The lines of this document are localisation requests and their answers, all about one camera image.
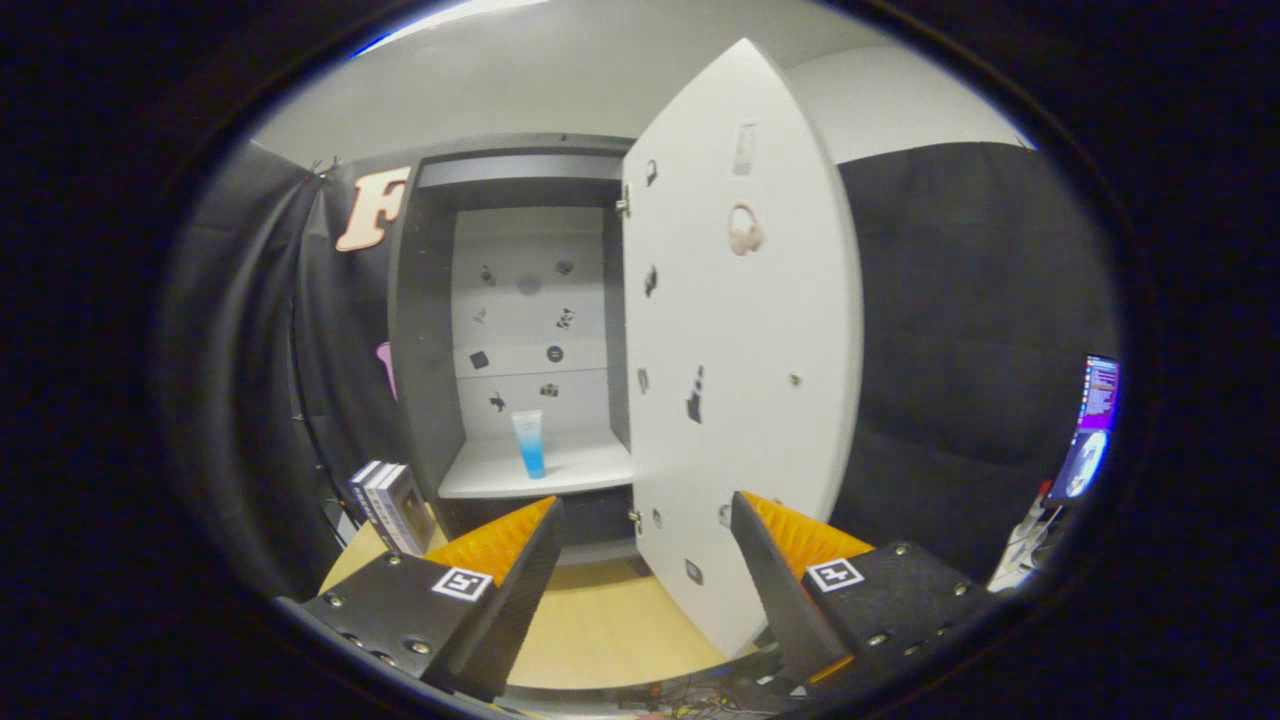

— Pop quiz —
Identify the thin black stand pole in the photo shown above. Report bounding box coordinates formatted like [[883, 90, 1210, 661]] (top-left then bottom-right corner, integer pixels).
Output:
[[285, 300, 346, 521]]

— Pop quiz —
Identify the grey cover book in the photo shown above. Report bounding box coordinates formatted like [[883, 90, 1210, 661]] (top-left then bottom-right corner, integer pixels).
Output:
[[380, 465, 438, 558]]

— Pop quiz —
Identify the grey cabinet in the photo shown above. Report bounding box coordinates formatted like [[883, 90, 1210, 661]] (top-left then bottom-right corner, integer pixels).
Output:
[[385, 133, 641, 566]]

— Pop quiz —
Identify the black backdrop cloth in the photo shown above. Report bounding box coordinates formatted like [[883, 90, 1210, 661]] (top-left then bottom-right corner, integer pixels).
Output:
[[155, 140, 1121, 601]]

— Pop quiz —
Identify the lit blue screen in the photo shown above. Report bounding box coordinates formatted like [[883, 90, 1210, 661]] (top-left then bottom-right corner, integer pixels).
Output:
[[1045, 430, 1111, 506]]

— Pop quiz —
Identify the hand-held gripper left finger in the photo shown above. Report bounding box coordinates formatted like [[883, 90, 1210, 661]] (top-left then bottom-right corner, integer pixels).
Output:
[[278, 497, 563, 703]]

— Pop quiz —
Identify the lit computer monitor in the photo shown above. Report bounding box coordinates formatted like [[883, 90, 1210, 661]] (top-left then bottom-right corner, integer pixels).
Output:
[[1075, 353, 1121, 433]]

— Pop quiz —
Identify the white plastic object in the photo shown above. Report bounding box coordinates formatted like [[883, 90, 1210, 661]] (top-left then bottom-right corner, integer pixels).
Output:
[[985, 495, 1061, 593]]

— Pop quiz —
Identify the white blue cosmetic tube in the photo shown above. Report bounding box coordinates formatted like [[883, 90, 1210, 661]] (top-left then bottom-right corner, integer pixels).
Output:
[[511, 409, 547, 480]]

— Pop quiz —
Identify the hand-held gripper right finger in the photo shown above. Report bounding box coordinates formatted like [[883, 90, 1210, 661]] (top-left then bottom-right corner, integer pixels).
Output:
[[729, 492, 1001, 699]]

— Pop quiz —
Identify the white spine book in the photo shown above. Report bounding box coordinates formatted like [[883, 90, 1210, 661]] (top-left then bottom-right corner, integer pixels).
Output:
[[360, 462, 406, 551]]

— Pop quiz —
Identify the white cabinet door black handle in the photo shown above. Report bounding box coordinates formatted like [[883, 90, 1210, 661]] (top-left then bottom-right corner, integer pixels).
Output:
[[620, 38, 866, 661]]

